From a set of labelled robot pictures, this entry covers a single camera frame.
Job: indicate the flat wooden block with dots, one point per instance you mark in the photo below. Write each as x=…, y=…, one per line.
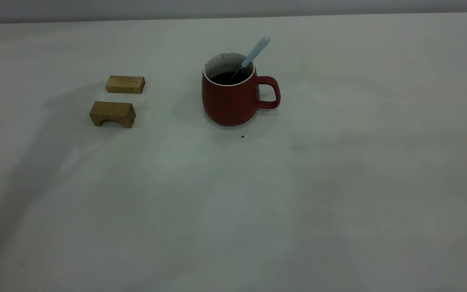
x=126, y=84

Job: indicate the arched wooden block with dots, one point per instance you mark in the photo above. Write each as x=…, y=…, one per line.
x=112, y=111

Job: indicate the red ceramic mug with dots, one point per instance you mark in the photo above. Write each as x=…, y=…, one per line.
x=229, y=101

